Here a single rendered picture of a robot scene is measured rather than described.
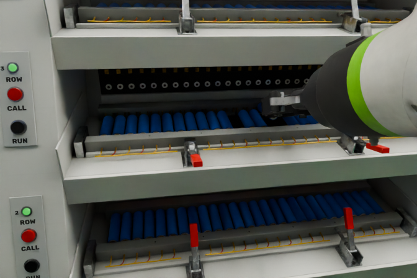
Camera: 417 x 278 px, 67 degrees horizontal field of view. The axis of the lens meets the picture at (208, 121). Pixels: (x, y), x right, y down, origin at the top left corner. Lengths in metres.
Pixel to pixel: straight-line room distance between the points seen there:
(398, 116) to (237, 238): 0.40
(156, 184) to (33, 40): 0.25
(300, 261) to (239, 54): 0.36
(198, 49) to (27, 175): 0.29
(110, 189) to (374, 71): 0.37
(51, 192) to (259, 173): 0.30
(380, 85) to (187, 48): 0.28
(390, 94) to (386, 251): 0.47
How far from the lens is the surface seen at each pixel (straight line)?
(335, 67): 0.31
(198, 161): 0.40
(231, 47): 0.47
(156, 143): 0.50
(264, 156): 0.50
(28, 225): 0.51
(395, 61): 0.24
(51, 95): 0.47
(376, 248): 0.68
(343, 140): 0.57
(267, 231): 0.60
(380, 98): 0.26
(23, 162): 0.49
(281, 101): 0.39
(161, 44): 0.45
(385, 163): 0.60
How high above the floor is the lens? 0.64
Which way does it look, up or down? 6 degrees down
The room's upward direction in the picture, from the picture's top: 2 degrees counter-clockwise
